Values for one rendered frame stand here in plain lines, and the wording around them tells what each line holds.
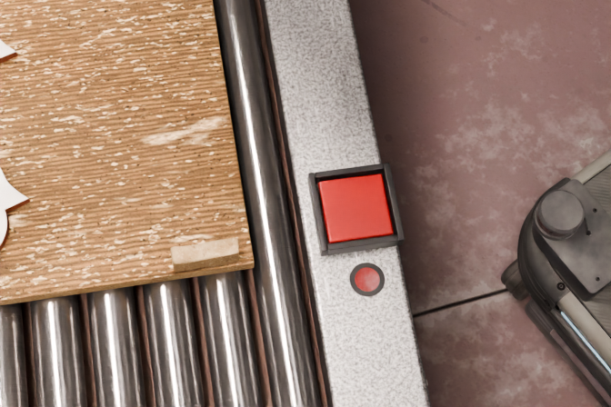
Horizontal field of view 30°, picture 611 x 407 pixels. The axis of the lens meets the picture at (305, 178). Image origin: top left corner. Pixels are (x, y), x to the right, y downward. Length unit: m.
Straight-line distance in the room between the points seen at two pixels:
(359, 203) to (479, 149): 1.08
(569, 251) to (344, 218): 0.78
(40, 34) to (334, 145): 0.30
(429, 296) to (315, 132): 0.95
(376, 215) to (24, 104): 0.34
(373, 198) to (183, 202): 0.17
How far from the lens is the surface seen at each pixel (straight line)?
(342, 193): 1.04
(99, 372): 1.01
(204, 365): 1.05
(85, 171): 1.04
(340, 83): 1.10
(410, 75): 2.15
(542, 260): 1.79
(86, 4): 1.12
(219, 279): 1.02
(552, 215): 1.73
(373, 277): 1.03
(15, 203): 1.03
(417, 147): 2.09
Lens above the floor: 1.89
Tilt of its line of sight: 68 degrees down
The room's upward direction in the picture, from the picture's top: 7 degrees clockwise
